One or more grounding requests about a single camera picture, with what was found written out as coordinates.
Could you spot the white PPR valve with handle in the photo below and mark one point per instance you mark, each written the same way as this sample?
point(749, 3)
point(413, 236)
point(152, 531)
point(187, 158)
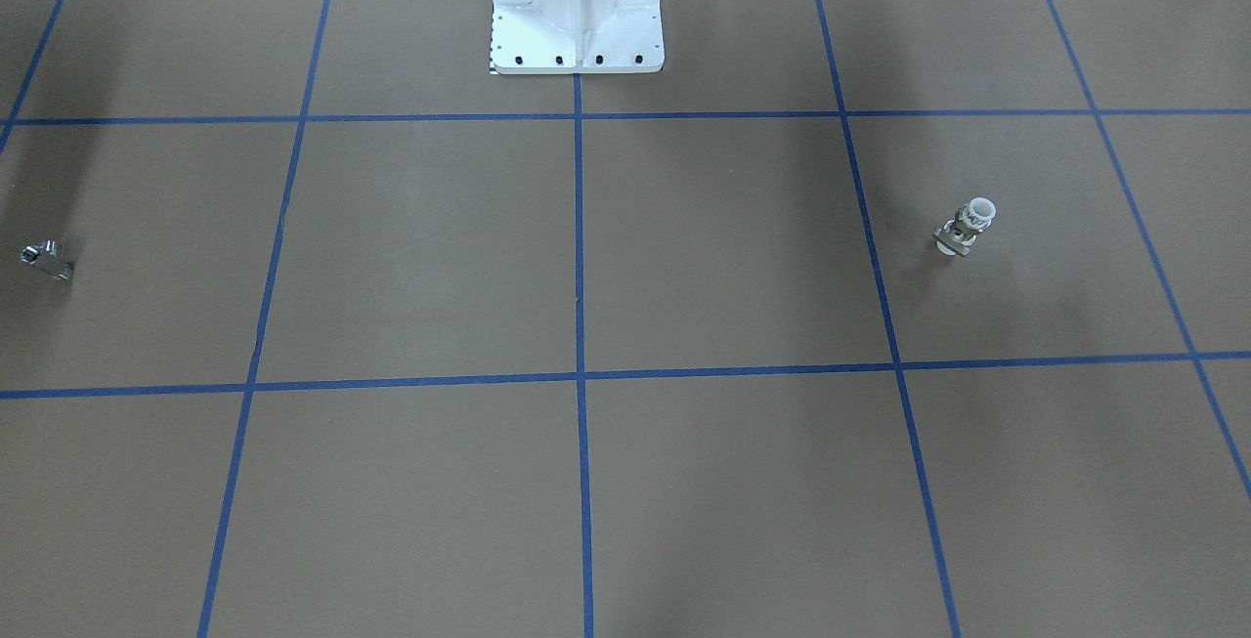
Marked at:
point(958, 235)

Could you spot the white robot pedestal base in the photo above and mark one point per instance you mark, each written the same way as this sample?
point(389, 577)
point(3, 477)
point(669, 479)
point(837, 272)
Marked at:
point(577, 37)

